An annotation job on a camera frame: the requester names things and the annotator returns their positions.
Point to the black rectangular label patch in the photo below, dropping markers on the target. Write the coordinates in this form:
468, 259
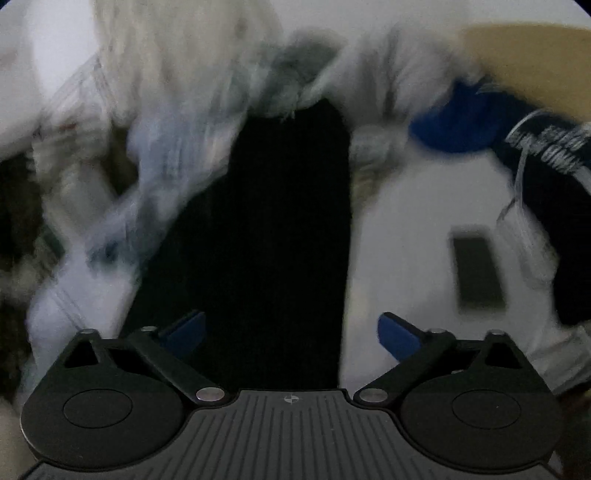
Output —
478, 280

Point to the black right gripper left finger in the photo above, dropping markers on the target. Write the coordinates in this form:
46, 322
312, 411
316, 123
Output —
150, 366

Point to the blue cloth item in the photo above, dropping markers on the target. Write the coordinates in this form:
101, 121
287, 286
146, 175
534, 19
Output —
476, 117

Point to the white hooded sweatshirt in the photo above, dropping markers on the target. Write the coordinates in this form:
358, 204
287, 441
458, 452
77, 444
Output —
410, 201

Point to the blue forest print duvet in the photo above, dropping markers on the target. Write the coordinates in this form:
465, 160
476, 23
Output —
180, 148

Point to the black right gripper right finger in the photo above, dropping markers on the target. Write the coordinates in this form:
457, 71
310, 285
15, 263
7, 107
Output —
436, 367

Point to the black garment with drawstring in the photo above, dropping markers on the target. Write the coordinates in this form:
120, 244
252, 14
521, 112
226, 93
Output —
263, 256

